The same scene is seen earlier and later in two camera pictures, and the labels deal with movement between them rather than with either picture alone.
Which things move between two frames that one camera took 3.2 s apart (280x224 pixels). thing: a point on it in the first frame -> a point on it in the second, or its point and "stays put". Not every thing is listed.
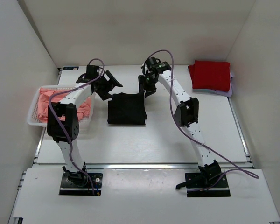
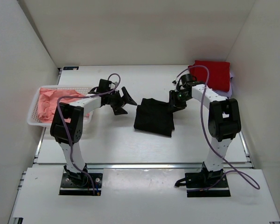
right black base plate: (198, 181) stays put
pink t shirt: (45, 95) stays put
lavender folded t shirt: (220, 92) stays put
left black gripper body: (104, 87) -> (115, 100)
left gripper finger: (113, 79) -> (127, 98)
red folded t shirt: (210, 75) stays put
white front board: (143, 195) stays put
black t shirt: (127, 108) -> (154, 116)
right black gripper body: (150, 84) -> (178, 99)
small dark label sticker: (75, 68) stays put
